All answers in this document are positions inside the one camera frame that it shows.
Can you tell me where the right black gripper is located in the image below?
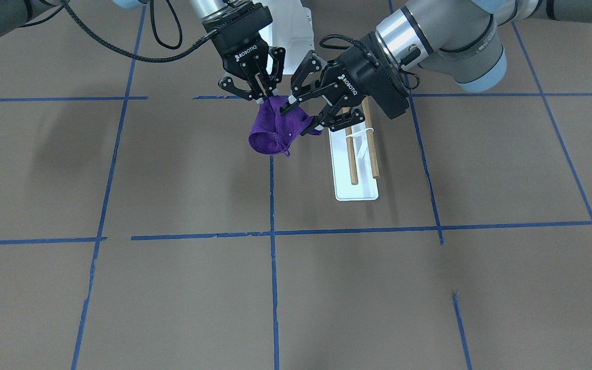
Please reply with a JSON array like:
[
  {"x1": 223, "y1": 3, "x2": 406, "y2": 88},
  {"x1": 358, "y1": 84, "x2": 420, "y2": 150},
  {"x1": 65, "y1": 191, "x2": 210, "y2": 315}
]
[{"x1": 202, "y1": 3, "x2": 286, "y2": 102}]

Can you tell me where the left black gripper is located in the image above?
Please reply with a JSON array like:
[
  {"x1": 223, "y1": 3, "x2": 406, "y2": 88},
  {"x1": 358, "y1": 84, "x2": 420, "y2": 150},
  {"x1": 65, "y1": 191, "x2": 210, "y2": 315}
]
[{"x1": 280, "y1": 33, "x2": 410, "y2": 136}]

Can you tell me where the purple towel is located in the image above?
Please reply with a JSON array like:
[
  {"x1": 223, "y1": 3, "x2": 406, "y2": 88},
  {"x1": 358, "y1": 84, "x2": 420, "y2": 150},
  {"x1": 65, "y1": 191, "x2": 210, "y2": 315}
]
[{"x1": 248, "y1": 96, "x2": 315, "y2": 157}]

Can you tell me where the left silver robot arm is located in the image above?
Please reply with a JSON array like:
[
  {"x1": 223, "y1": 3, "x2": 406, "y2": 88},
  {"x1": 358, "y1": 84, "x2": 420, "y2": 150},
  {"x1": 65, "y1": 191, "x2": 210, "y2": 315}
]
[{"x1": 280, "y1": 1, "x2": 592, "y2": 135}]

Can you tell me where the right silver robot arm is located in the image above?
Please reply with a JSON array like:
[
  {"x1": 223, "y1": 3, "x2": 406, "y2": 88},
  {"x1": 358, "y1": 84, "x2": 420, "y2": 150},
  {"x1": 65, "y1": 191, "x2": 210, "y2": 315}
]
[{"x1": 0, "y1": 1, "x2": 286, "y2": 103}]

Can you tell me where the rear wooden rack rod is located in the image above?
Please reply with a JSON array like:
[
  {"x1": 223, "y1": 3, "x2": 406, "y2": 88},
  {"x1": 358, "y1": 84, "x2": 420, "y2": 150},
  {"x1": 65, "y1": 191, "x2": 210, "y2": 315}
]
[{"x1": 362, "y1": 98, "x2": 380, "y2": 179}]

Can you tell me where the wooden rack rod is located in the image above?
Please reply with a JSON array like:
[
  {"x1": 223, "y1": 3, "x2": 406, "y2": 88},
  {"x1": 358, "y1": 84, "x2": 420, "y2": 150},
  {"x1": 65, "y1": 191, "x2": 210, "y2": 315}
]
[
  {"x1": 344, "y1": 126, "x2": 359, "y2": 186},
  {"x1": 362, "y1": 98, "x2": 380, "y2": 179}
]

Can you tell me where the front wooden rack rod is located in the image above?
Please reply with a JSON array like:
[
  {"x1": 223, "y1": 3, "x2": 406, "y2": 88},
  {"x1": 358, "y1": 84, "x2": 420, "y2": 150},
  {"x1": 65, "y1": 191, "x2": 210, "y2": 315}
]
[{"x1": 344, "y1": 126, "x2": 359, "y2": 186}]

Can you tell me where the white towel rack base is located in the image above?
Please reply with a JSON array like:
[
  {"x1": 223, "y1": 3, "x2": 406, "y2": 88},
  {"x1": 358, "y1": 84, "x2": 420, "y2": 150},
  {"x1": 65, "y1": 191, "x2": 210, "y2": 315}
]
[{"x1": 329, "y1": 122, "x2": 379, "y2": 201}]

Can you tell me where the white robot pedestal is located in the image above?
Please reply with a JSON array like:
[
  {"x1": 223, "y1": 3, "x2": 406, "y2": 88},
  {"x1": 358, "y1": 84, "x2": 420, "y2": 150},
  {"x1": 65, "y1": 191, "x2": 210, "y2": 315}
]
[{"x1": 260, "y1": 1, "x2": 315, "y2": 75}]

